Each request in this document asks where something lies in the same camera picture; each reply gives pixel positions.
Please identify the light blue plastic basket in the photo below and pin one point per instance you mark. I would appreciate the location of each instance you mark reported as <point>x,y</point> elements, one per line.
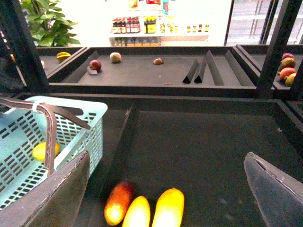
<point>22,130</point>

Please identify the pale green apple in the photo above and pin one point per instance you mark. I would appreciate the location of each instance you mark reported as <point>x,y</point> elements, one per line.
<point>115,57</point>

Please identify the white shelf with bottles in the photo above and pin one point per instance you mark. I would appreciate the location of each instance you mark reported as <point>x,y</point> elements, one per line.
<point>154,23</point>

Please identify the red green mango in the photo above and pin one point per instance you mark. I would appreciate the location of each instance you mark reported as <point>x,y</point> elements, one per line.
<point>290,79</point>
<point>287,62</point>
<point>285,72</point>
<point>287,55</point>

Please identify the yellow starfruit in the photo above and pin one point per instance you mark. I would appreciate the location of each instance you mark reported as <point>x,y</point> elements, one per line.
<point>63,56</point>

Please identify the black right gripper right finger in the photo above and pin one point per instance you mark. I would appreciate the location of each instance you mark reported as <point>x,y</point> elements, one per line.
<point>279,196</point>

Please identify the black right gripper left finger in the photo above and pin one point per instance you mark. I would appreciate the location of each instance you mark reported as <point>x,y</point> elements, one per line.
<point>53,203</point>

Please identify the yellow mango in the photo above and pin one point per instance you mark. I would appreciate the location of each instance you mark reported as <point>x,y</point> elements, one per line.
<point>169,209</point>
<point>138,214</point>

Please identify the yellow lemon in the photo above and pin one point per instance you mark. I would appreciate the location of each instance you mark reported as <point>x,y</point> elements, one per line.
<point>39,151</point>

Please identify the brown basket handle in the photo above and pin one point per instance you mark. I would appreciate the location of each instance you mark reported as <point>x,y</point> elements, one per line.
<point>48,111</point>

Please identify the black triangular divider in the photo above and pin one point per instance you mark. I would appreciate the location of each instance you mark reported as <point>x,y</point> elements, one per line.
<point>200,71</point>
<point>188,78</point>

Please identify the orange mango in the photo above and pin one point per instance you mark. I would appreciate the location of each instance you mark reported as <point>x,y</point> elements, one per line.
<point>118,202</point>

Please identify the brown fruit piece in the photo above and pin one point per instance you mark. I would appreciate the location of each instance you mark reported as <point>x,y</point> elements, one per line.
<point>158,61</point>

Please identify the green potted plant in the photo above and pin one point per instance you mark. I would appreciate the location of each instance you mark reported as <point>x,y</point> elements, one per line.
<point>48,26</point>

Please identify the dark red apple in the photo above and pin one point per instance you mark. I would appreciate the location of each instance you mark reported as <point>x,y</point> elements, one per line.
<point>95,65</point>

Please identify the dark wooden display stand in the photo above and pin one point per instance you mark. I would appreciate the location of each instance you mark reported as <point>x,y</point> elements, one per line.
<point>161,134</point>

